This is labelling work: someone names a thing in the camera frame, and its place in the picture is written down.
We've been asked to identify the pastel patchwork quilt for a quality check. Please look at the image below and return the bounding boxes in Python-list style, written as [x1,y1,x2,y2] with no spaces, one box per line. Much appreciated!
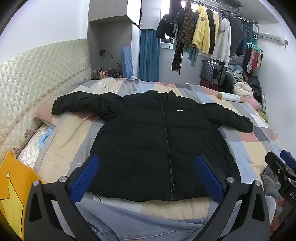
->
[35,77,285,223]

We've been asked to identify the group of cosmetics bottles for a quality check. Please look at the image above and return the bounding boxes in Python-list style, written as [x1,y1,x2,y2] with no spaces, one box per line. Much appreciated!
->
[92,67,123,80]

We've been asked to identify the green clip hanger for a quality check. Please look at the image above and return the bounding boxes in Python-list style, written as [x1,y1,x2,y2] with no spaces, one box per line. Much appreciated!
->
[246,34,264,53]

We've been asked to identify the cream satin pillow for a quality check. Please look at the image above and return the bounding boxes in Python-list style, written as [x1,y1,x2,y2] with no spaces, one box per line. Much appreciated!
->
[17,123,50,163]

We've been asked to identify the pile of clothes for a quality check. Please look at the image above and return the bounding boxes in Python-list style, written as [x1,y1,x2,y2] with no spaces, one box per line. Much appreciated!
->
[225,55,267,105]

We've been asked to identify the white hoodie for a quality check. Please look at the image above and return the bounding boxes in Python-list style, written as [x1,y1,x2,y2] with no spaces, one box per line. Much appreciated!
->
[211,17,232,64]

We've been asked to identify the metal clothes rack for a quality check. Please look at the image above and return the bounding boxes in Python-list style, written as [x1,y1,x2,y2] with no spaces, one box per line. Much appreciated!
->
[184,0,260,27]

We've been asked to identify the light blue cloth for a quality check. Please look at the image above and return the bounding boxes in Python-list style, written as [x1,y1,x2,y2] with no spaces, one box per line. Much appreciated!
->
[38,127,55,149]

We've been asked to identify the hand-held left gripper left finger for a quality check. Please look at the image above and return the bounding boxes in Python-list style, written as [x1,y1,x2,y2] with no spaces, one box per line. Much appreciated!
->
[24,155,102,241]

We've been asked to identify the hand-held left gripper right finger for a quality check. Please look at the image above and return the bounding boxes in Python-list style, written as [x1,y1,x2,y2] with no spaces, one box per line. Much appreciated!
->
[194,155,271,241]

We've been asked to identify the hanging black coat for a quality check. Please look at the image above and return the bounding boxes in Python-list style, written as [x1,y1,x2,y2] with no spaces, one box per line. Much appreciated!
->
[155,13,176,39]

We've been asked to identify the cream quilted headboard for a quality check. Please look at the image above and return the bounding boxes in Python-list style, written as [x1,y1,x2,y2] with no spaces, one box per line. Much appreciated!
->
[0,38,92,160]

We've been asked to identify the dark ribbed suitcase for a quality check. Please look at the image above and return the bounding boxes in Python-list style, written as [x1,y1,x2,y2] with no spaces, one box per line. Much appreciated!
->
[199,60,228,91]

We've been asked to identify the grey fuzzy cloth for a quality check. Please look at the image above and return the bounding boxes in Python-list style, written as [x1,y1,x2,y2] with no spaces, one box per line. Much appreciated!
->
[261,166,281,202]

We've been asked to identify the yellow fleece jacket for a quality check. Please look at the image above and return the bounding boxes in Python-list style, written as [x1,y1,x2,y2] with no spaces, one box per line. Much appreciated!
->
[192,5,220,55]

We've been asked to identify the cream plush blanket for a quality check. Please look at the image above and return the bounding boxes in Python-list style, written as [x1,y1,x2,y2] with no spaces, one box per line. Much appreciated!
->
[232,81,254,98]

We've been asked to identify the teal hanging garment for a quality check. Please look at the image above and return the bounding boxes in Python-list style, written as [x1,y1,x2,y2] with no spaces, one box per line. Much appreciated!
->
[172,23,200,69]

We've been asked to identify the white cylindrical bottle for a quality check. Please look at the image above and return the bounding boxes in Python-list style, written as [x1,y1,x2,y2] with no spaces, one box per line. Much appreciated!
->
[218,91,247,103]

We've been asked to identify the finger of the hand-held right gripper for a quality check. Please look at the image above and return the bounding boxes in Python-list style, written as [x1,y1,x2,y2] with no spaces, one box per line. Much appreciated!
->
[265,151,290,179]
[280,150,296,171]

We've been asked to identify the dark grey hanging coat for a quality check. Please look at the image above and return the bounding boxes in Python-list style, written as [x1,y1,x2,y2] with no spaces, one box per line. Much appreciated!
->
[228,15,246,57]

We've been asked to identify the hanging socks and underwear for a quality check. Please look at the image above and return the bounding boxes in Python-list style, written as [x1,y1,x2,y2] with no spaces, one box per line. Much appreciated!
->
[243,47,264,74]

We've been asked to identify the yellow printed pillow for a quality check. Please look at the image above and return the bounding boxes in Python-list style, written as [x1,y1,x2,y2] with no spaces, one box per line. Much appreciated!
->
[0,151,42,240]

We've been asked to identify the blue curtain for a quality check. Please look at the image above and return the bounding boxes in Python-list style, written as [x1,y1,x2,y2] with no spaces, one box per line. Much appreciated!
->
[139,28,161,82]

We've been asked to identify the person's jeans legs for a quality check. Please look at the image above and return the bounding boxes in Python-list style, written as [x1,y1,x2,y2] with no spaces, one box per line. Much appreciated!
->
[75,200,210,241]

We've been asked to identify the grey wall cabinet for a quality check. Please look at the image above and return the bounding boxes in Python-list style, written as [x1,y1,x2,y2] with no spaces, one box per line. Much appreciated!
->
[88,0,142,80]

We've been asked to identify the black puffer jacket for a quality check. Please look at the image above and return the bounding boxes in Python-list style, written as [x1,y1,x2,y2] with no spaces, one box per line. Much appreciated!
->
[51,90,254,202]

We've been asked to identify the white air conditioner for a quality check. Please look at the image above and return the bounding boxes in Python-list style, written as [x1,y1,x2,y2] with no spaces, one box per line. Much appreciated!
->
[253,23,290,46]

